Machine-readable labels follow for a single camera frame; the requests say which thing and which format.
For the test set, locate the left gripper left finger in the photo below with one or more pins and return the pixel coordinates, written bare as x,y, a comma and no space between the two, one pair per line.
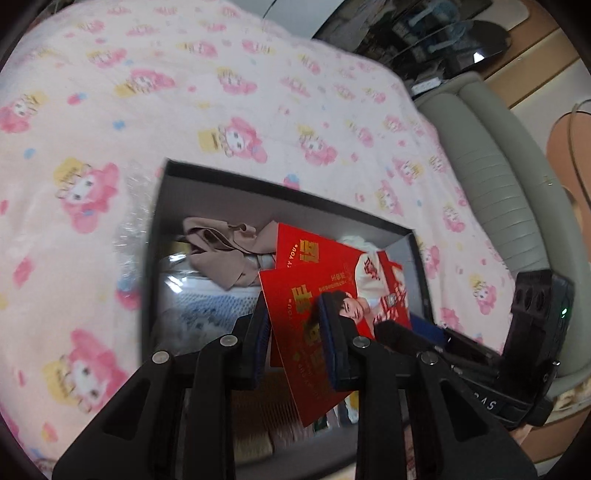
173,418

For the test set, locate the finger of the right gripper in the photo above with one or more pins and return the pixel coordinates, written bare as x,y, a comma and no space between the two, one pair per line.
427,330

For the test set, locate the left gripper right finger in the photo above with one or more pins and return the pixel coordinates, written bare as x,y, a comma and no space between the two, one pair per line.
454,436

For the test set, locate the red envelope packet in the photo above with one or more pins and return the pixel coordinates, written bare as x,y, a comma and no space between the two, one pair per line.
313,275

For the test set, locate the orange wooden comb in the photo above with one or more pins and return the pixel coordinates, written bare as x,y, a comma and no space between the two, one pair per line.
265,420

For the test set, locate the white fluffy plush pouch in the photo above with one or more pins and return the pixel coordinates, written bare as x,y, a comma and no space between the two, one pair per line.
359,243

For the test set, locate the cartoon printed notebook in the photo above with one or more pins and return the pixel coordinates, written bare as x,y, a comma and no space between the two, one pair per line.
191,310

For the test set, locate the beige fabric bow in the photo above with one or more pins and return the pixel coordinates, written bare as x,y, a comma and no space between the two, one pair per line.
230,255

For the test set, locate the grey upholstered headboard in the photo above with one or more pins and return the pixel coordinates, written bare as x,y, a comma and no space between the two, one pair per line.
517,199

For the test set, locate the black cardboard box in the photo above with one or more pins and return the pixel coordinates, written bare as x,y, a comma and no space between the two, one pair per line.
187,190

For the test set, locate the white power strip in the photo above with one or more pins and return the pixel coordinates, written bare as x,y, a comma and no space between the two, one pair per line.
420,87

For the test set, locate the pink cartoon print blanket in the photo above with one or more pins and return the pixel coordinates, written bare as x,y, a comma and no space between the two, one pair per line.
104,92

